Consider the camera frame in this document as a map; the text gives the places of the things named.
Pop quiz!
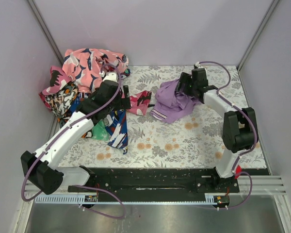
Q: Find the blue white patterned cloth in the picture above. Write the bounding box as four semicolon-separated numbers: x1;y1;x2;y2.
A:
72;94;128;154

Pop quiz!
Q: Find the purple cloth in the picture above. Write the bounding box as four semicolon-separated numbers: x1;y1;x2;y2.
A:
150;79;200;124

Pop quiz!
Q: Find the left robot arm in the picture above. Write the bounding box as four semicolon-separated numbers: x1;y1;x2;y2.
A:
21;80;130;195

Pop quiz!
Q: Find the right aluminium corner post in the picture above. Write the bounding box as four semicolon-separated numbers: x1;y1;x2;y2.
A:
237;0;281;71

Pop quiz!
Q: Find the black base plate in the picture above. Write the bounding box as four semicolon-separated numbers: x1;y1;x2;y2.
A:
85;168;240;202

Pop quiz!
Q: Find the pink camouflage cloth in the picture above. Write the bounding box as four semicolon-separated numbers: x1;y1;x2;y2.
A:
42;66;152;116

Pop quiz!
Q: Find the green white cloth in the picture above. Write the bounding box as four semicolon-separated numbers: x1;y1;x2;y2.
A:
91;67;131;141

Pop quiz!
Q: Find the left aluminium corner post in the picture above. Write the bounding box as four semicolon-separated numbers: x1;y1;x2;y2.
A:
26;0;64;65

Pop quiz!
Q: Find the white slotted cable duct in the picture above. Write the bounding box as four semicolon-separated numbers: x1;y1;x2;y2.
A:
34;194;229;206

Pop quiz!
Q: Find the orange black camouflage cloth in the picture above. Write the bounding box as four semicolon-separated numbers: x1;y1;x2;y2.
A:
39;82;90;128

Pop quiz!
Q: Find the aluminium corner post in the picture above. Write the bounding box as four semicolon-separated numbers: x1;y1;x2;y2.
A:
237;0;281;71
26;0;64;65

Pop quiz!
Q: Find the red apple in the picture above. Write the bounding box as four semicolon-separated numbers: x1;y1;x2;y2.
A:
234;165;242;179

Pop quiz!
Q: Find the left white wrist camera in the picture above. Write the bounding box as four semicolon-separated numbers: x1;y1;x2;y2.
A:
99;71;118;83

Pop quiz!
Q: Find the aluminium front rail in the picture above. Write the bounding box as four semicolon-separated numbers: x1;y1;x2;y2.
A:
24;175;287;195

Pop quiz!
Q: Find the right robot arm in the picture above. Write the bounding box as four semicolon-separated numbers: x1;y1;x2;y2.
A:
175;67;258;192

